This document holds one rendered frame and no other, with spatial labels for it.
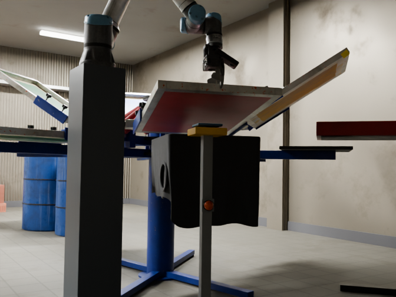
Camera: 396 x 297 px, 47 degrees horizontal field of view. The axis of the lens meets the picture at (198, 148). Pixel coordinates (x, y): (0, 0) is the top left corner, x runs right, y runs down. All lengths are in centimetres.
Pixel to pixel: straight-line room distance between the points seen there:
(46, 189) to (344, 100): 373
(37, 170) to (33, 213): 53
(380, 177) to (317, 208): 98
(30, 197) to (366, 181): 397
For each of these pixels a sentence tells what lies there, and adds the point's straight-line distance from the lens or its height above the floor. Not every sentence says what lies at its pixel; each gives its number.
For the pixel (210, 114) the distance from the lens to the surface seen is 240.
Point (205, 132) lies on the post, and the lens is 177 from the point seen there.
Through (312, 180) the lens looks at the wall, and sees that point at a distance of 597.
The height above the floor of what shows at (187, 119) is 106.
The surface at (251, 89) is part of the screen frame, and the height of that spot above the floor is 115.
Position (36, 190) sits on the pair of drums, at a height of 50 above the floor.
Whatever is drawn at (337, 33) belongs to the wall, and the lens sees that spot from 594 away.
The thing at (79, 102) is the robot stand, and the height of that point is 105.
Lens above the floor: 79
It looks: 3 degrees up
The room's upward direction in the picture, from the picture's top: 1 degrees clockwise
